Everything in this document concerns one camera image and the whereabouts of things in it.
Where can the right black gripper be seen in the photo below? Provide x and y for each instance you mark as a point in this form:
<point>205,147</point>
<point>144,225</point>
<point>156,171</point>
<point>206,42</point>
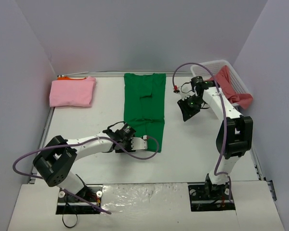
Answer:
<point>187,109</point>

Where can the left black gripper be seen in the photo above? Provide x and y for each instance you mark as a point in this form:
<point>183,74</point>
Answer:
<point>124,147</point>

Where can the green t shirt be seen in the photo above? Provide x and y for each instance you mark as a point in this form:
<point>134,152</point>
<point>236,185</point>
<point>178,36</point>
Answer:
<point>144,106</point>

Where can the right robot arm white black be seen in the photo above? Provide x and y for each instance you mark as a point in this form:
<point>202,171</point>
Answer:
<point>235,134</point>

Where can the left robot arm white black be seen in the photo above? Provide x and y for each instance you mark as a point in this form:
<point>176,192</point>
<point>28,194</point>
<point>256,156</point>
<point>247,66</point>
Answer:
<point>55,162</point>

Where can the red t shirt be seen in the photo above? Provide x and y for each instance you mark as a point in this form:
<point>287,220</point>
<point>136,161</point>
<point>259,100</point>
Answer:
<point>223,78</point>

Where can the white plastic basket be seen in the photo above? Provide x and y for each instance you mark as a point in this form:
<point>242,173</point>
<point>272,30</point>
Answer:
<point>213,67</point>

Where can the folded pink t shirt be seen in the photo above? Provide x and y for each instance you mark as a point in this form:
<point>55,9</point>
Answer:
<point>72,93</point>

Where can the folded orange t shirt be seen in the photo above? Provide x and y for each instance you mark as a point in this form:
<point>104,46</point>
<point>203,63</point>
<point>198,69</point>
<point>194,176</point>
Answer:
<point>71,78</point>

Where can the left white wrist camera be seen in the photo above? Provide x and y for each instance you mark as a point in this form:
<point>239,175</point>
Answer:
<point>139,143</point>

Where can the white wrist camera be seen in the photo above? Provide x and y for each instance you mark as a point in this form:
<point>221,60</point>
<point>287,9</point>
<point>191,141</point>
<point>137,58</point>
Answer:
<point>184,92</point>
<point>139,143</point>

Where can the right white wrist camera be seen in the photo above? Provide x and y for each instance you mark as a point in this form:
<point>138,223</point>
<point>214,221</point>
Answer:
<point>184,92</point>

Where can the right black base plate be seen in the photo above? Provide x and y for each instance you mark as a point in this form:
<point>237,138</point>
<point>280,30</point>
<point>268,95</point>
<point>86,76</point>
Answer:
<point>203,201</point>

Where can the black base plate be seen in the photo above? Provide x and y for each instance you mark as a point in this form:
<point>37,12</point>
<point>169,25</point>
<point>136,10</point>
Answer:
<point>203,201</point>
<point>69,205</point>

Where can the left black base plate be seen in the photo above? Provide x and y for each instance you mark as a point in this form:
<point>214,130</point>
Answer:
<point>69,205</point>

